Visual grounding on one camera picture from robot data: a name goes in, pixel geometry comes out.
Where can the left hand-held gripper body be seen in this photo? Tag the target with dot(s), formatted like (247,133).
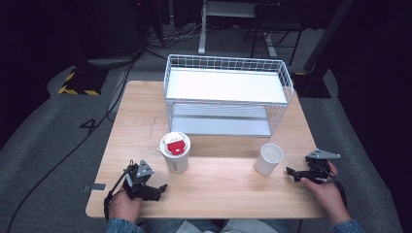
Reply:
(142,184)

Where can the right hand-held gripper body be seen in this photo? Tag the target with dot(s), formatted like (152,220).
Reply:
(319,168)

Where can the white paper cup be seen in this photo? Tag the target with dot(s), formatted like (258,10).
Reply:
(268,158)

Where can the white cup with red lid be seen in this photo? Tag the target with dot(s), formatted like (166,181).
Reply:
(175,152)

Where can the person's right hand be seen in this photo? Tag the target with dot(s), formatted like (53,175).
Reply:
(327,194)

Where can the person's left hand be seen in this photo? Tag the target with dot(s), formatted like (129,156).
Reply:
(124,205)

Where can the grey tape strip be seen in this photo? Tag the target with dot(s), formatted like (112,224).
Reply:
(95,187)

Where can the black stand with base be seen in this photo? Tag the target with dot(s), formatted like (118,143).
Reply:
(312,84)

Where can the black yellow striped stand base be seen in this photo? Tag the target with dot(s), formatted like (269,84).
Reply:
(82,82)

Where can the black metal chair frame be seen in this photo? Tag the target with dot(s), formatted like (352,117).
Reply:
(275,26)

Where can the white desk frame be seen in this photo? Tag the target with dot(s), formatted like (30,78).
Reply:
(203,32)

